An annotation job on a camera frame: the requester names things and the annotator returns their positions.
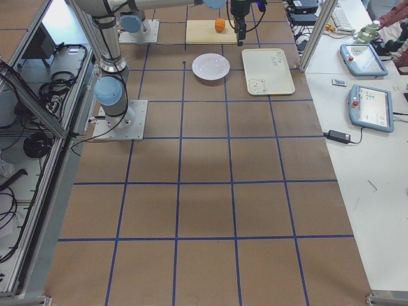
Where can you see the white keyboard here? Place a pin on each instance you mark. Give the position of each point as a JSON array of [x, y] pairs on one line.
[[340, 21]]

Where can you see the far teach pendant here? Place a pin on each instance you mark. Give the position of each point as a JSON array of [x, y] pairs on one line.
[[362, 60]]

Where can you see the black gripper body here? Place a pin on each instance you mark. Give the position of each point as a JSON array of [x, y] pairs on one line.
[[238, 9]]

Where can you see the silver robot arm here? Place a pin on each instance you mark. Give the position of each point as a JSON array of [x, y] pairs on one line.
[[110, 90], [136, 6]]

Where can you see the orange fruit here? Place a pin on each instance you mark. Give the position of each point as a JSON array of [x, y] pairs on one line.
[[219, 25]]

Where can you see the black power brick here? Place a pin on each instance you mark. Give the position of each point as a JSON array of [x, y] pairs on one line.
[[302, 12]]

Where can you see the cream bear tray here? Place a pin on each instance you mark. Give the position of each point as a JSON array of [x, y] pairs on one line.
[[267, 72]]

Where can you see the near teach pendant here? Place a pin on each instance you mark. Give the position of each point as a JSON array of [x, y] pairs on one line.
[[371, 108]]

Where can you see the teach pendant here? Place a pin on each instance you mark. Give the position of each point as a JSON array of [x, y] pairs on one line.
[[362, 60], [371, 108]]

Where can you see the bamboo cutting board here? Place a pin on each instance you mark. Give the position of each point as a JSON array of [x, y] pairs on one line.
[[202, 32]]

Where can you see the small label card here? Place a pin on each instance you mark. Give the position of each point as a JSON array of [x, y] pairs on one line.
[[338, 82]]

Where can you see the black power adapter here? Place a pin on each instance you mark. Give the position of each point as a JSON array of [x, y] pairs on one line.
[[338, 136]]

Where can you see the aluminium frame post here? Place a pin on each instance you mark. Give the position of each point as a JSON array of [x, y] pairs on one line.
[[324, 16]]

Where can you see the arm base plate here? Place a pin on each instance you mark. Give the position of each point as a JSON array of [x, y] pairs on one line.
[[139, 32], [131, 127]]

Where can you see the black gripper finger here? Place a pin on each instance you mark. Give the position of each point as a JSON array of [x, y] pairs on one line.
[[240, 30]]

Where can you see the white round plate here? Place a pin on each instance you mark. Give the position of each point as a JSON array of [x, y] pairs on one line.
[[210, 66]]

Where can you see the aluminium side frame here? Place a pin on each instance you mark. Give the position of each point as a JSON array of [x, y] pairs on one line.
[[39, 106]]

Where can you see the black monitor box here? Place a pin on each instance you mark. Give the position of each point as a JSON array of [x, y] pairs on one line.
[[41, 46]]

